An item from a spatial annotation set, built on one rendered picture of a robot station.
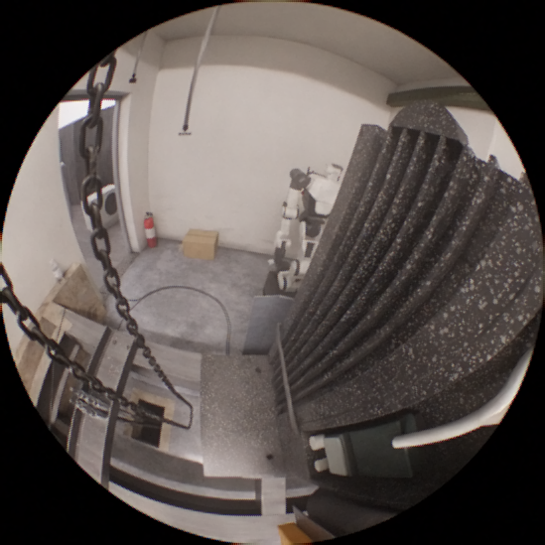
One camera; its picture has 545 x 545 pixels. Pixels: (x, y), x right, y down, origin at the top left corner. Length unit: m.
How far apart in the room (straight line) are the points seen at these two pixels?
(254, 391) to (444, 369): 0.57
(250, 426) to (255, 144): 2.29
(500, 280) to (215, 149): 2.32
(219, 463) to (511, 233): 0.70
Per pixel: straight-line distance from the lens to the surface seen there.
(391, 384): 0.22
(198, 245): 2.38
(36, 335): 0.17
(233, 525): 1.01
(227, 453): 0.64
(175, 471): 1.63
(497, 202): 0.19
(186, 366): 0.94
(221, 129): 2.30
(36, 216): 1.67
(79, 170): 6.18
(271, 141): 2.23
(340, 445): 0.38
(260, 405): 0.65
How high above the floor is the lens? 1.54
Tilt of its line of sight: 40 degrees down
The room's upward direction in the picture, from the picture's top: 16 degrees clockwise
